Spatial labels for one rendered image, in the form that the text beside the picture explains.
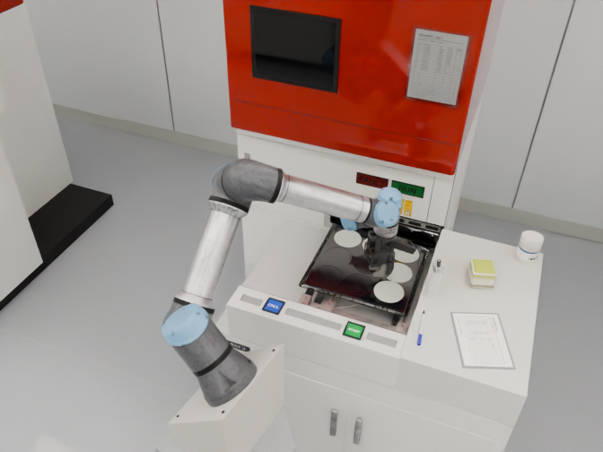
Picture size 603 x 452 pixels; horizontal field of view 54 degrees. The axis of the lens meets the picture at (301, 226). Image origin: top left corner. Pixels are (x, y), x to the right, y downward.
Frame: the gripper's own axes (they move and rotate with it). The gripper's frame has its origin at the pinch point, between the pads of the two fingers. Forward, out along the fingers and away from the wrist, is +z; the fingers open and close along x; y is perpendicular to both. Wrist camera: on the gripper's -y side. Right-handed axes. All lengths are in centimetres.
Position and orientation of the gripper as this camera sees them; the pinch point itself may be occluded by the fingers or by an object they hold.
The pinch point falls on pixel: (385, 275)
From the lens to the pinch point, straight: 205.0
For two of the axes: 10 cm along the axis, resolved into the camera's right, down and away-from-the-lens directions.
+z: -0.2, 7.8, 6.3
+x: 2.5, 6.1, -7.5
